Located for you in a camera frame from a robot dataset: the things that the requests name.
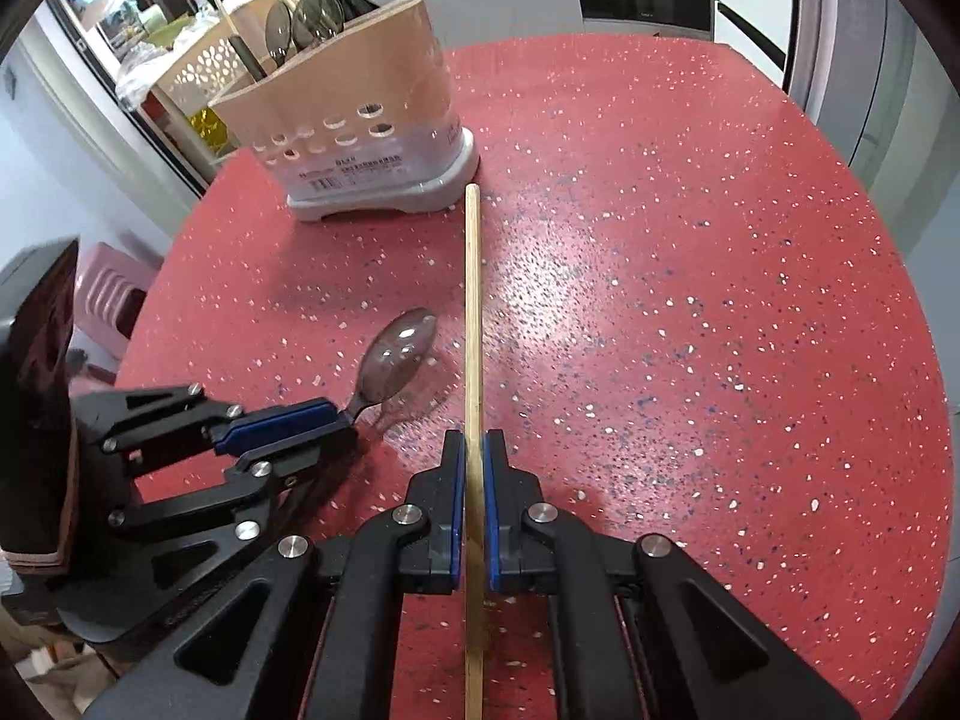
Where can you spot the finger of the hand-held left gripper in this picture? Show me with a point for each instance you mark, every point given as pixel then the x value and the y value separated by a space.
pixel 300 461
pixel 277 424

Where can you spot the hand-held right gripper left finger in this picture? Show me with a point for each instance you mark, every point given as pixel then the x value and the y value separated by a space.
pixel 454 510

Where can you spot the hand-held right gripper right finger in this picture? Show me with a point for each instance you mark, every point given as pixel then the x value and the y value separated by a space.
pixel 493 510

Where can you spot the metal spoon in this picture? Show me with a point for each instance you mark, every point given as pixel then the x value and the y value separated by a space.
pixel 397 352
pixel 319 15
pixel 278 30

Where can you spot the beige utensil holder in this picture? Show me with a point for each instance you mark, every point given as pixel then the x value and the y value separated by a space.
pixel 390 75

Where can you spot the pink plastic stool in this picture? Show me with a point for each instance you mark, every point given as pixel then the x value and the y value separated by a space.
pixel 112 300

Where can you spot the yellow bottle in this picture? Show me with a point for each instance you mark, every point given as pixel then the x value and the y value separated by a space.
pixel 210 131

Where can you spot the clear plastic bag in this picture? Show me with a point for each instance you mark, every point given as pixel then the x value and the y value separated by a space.
pixel 139 64

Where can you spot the white perforated basket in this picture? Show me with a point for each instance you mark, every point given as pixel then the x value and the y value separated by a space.
pixel 187 67

